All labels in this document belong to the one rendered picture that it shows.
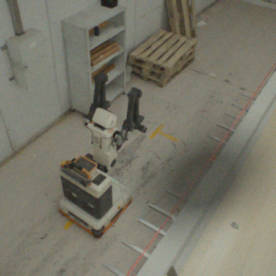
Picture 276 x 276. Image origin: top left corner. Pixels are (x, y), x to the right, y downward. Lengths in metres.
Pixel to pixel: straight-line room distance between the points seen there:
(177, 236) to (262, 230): 2.10
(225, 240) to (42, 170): 2.67
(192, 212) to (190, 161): 3.58
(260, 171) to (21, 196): 2.86
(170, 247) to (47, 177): 3.59
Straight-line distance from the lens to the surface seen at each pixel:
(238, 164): 1.64
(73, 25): 4.69
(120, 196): 4.04
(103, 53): 5.14
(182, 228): 1.27
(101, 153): 3.68
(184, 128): 5.35
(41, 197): 4.50
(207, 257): 3.02
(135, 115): 3.44
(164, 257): 1.20
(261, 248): 3.20
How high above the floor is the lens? 3.53
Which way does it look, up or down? 43 degrees down
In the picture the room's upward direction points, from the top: 3 degrees clockwise
